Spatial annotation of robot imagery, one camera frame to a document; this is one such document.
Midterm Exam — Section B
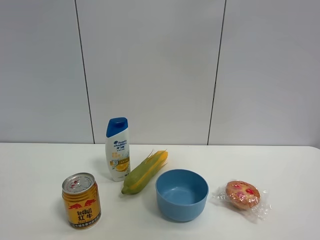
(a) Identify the gold Red Bull can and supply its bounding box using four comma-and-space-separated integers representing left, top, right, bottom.
62, 172, 102, 230

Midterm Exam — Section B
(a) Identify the white blue shampoo bottle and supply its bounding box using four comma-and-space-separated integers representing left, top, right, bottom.
105, 117, 131, 182

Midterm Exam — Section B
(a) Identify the toy corn cob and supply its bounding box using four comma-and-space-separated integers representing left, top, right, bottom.
121, 150, 169, 195

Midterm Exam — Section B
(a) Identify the blue plastic bowl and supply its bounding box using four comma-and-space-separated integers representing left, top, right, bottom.
155, 169, 209, 222

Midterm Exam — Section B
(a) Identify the plastic wrapped muffin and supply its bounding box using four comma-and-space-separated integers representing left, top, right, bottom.
211, 179, 272, 224

